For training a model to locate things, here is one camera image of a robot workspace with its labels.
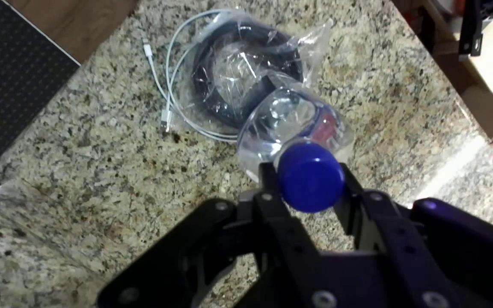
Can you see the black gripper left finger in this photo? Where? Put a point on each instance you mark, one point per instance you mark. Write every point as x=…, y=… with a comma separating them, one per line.
x=258, y=257

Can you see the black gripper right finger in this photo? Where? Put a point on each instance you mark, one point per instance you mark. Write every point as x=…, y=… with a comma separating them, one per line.
x=429, y=257

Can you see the blue cap water bottle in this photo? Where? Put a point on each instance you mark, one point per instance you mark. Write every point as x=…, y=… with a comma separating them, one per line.
x=309, y=176

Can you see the black metal bracket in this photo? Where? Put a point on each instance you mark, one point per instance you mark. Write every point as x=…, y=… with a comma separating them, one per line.
x=470, y=28

